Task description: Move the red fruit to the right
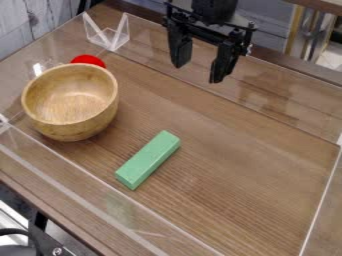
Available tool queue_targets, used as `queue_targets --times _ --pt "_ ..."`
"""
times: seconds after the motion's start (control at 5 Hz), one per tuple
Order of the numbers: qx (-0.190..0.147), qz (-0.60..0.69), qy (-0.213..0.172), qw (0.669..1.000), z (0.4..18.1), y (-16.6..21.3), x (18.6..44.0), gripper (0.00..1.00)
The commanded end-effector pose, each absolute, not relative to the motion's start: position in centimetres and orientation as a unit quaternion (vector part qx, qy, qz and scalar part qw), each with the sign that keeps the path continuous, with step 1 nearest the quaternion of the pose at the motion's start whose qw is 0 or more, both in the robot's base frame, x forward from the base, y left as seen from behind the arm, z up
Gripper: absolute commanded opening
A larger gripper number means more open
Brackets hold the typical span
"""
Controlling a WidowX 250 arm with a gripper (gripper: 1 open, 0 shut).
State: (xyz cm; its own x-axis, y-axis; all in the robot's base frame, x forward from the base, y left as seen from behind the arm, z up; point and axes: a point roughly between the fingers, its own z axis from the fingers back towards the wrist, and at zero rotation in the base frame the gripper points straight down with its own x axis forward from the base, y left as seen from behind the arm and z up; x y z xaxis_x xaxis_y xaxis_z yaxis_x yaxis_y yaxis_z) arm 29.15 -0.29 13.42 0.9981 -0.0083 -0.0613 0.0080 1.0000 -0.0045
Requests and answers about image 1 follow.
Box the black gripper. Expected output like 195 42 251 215
164 1 258 83

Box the red fruit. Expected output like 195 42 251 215
71 54 107 68

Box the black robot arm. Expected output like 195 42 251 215
163 0 258 83

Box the wooden bowl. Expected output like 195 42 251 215
21 63 119 142

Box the green rectangular block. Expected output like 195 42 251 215
115 130 180 190

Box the clear acrylic front barrier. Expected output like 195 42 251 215
0 115 223 256

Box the black table leg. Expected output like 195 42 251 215
28 211 73 256

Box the clear acrylic corner bracket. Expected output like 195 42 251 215
81 13 130 52

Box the gold metal chair frame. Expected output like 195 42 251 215
284 0 342 62

